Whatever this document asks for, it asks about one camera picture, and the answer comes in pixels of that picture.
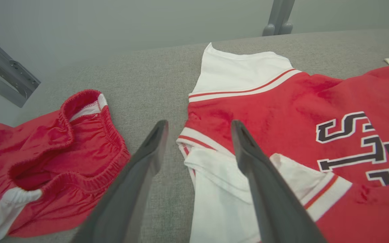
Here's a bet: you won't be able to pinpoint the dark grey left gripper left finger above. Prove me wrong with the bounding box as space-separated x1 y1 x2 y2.
71 120 169 243

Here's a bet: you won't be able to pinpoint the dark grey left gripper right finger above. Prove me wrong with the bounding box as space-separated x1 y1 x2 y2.
231 120 327 243

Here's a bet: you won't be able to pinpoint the red shorts with white stripe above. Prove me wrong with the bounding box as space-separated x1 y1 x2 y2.
0 89 132 243

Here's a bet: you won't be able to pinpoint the red white basketball jersey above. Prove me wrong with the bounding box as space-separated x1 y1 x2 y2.
176 42 389 243

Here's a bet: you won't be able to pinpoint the grey angled metal frame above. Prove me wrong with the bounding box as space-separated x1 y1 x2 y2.
0 27 42 108

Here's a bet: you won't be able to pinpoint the grey metal double post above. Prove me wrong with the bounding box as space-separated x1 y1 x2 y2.
262 0 296 37

